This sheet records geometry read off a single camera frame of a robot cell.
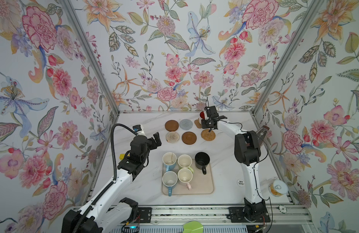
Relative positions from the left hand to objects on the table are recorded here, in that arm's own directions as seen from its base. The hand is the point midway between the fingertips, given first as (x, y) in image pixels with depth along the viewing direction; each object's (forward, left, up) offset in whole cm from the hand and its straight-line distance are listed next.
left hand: (155, 133), depth 80 cm
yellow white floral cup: (-24, -66, -17) cm, 72 cm away
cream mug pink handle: (-16, -17, -19) cm, 30 cm away
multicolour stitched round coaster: (+13, -8, -22) cm, 27 cm away
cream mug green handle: (-8, -17, -17) cm, 25 cm away
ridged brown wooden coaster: (+12, -20, -22) cm, 33 cm away
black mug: (-8, -27, -17) cm, 33 cm away
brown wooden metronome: (+4, -64, -7) cm, 64 cm away
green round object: (-41, -19, -21) cm, 50 cm away
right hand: (+24, -32, -17) cm, 43 cm away
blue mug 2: (-18, -8, -20) cm, 28 cm away
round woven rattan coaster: (+14, -35, -23) cm, 44 cm away
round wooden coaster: (+25, -8, -24) cm, 36 cm away
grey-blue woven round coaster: (+25, -19, -23) cm, 39 cm away
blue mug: (-6, -7, -20) cm, 22 cm away
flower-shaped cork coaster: (+25, -28, -22) cm, 43 cm away
